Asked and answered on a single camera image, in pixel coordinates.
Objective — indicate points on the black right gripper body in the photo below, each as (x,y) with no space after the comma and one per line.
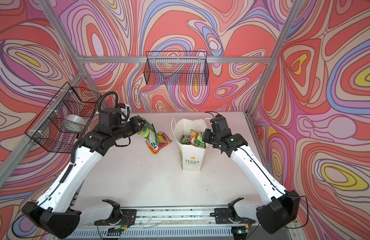
(208,136)

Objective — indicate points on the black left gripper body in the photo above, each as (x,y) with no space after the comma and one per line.
(130,128)

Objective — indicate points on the orange snack bag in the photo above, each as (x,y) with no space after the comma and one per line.
(193,137)

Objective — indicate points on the green snack bag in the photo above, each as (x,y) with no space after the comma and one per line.
(149,132)
(199,141)

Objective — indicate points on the white paper bag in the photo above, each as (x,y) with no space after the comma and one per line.
(191,157)

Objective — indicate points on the red Fox's candy bag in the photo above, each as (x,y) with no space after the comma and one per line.
(163,141)

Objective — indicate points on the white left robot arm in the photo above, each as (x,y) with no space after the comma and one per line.
(52,211)

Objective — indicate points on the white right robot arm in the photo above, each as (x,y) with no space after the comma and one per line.
(278,207)

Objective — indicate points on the black marker pen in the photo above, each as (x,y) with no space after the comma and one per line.
(75,145)

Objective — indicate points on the silver tape roll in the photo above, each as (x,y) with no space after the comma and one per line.
(76,120)

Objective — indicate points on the black wire basket left wall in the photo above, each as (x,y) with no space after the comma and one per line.
(51,131)

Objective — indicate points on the black wire basket wall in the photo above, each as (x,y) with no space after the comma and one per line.
(51,131)
(176,68)

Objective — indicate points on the black wire basket back wall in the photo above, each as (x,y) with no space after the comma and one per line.
(176,68)

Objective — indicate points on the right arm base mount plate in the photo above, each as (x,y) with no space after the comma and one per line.
(224,216)

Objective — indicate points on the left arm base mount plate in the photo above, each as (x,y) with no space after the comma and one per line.
(126,217)

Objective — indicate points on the aluminium frame post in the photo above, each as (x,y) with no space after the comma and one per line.
(285,30)

